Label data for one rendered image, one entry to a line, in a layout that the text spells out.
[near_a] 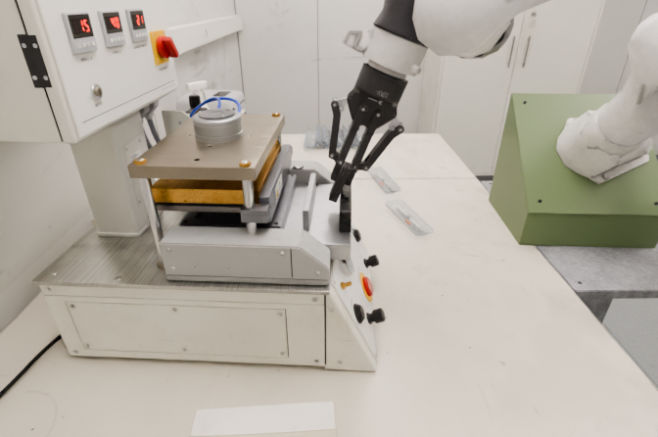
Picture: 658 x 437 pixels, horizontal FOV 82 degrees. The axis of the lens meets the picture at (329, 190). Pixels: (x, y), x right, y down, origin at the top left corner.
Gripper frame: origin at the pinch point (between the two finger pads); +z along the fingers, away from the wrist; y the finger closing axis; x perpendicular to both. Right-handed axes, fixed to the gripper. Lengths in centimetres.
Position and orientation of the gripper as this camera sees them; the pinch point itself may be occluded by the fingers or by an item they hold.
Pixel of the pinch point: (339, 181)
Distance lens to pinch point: 67.6
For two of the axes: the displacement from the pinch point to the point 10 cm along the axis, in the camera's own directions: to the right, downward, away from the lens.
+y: 9.4, 3.4, 1.0
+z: -3.4, 8.3, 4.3
